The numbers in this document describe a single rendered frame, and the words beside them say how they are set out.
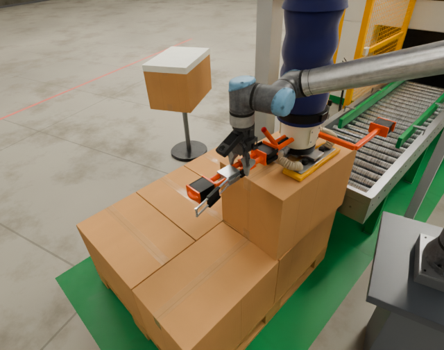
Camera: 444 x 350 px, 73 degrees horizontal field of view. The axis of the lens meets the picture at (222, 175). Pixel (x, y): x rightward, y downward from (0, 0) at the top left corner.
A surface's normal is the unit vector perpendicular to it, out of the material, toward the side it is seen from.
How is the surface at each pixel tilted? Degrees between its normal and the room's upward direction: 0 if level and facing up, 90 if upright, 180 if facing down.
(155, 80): 90
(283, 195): 0
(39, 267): 0
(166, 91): 90
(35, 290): 0
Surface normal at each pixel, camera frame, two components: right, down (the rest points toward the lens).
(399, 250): -0.04, -0.80
